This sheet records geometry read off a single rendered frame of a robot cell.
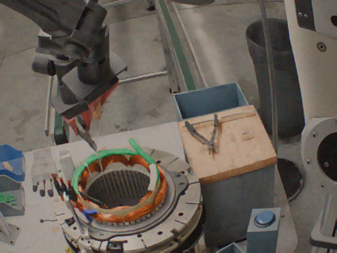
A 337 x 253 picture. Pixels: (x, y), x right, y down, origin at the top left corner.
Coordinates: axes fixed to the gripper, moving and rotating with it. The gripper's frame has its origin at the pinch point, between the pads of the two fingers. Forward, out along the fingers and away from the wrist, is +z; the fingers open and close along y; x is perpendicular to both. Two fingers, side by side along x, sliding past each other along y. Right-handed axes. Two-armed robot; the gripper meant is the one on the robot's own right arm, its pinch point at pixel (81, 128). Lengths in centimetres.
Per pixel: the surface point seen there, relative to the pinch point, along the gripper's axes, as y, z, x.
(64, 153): 6.8, -0.6, 5.5
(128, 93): -75, 126, -159
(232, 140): -28.8, 9.8, 13.7
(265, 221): -21.1, 10.5, 38.5
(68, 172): 7.9, 2.4, 7.8
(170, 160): -13.5, 6.8, 13.0
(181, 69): -57, 44, -58
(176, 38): -68, 45, -80
